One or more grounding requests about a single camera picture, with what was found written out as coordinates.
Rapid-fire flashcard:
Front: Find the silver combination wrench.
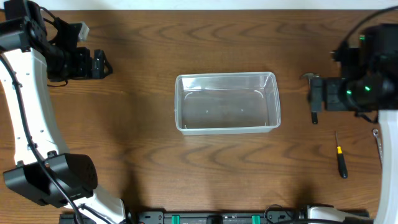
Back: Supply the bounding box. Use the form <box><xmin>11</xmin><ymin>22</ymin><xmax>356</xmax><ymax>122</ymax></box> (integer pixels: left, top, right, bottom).
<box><xmin>372</xmin><ymin>129</ymin><xmax>383</xmax><ymax>166</ymax></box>

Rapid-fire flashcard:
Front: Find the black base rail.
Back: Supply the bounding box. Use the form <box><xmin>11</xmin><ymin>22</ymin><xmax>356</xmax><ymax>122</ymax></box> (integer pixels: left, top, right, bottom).
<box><xmin>58</xmin><ymin>210</ymin><xmax>371</xmax><ymax>224</ymax></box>

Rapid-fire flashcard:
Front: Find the clear plastic storage container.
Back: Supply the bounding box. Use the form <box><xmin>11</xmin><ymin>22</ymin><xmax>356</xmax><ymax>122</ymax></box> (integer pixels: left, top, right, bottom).
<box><xmin>174</xmin><ymin>72</ymin><xmax>282</xmax><ymax>135</ymax></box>

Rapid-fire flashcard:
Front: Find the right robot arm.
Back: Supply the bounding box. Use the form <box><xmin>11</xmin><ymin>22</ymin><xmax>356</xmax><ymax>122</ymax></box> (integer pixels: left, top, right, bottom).
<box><xmin>308</xmin><ymin>24</ymin><xmax>397</xmax><ymax>223</ymax></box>

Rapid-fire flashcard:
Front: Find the small black-handled claw hammer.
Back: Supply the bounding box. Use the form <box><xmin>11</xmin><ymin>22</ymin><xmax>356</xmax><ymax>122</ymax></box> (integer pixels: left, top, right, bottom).
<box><xmin>300</xmin><ymin>73</ymin><xmax>320</xmax><ymax>124</ymax></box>

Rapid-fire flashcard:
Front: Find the left black cable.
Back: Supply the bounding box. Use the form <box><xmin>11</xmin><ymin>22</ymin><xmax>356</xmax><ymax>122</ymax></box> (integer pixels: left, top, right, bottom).
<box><xmin>0</xmin><ymin>52</ymin><xmax>88</xmax><ymax>224</ymax></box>

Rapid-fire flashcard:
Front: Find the black yellow screwdriver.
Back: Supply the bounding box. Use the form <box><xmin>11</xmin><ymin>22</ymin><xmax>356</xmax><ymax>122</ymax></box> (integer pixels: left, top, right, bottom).
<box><xmin>335</xmin><ymin>131</ymin><xmax>348</xmax><ymax>179</ymax></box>

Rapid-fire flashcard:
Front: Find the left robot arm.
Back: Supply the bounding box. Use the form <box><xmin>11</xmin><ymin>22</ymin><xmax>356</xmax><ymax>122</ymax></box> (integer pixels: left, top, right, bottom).
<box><xmin>1</xmin><ymin>0</ymin><xmax>129</xmax><ymax>223</ymax></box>

